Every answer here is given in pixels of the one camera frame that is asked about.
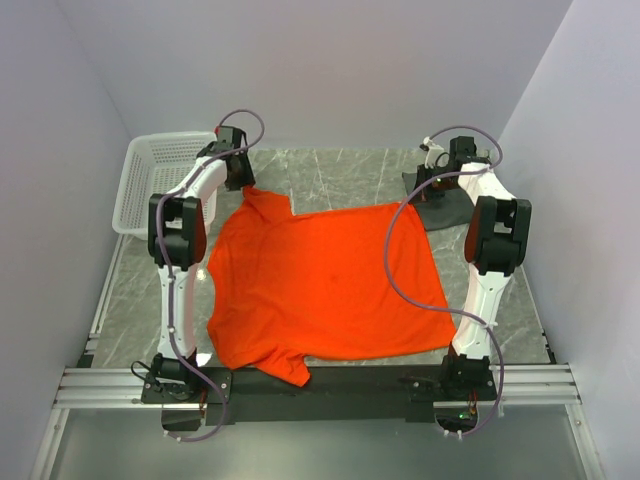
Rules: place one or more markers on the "orange t shirt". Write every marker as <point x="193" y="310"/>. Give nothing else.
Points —
<point x="350" y="284"/>

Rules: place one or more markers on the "folded dark grey t shirt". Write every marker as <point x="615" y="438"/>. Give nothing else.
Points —
<point x="456" y="208"/>

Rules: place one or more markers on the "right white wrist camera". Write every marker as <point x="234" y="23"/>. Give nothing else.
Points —
<point x="433" y="151"/>

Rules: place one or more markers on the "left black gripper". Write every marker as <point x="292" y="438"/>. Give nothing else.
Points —
<point x="248" y="177"/>

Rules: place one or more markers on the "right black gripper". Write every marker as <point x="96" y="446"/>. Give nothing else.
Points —
<point x="426" y="194"/>

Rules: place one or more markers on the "white perforated plastic basket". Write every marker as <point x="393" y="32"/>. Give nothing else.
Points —
<point x="154" y="164"/>

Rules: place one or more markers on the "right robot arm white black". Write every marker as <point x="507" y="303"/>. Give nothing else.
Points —
<point x="495" y="245"/>

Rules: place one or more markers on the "aluminium rail frame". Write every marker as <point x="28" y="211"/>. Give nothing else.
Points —
<point x="99" y="430"/>

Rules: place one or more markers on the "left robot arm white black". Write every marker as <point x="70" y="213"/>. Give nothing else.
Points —
<point x="167" y="197"/>

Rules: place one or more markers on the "black base crossbar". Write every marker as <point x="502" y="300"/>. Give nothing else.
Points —
<point x="408" y="392"/>

